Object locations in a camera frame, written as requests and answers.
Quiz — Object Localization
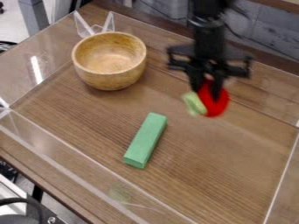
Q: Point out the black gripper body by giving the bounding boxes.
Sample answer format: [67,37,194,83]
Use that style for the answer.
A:
[167,25,253,78]

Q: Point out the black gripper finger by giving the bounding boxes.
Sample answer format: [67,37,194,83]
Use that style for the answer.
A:
[189,68,206,92]
[210,71,226,102]

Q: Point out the red plush strawberry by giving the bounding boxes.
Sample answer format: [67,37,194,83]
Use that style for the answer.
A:
[182,78,231,118]

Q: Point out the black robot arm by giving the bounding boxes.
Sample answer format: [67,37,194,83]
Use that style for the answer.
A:
[167,0,253,102]

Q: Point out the wooden bowl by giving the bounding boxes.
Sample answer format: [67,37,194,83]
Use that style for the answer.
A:
[71,31,147,91]

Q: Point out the green rectangular block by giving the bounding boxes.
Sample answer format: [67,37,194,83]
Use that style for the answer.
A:
[125,113,167,169]

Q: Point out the clear acrylic tray enclosure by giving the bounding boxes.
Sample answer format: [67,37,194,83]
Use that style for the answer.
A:
[0,10,299,224]

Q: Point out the black metal bracket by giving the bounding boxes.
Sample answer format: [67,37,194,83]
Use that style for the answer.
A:
[26,196,67,224]

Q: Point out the black cable bottom left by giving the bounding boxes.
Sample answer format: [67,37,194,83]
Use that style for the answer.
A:
[0,196,41,224]

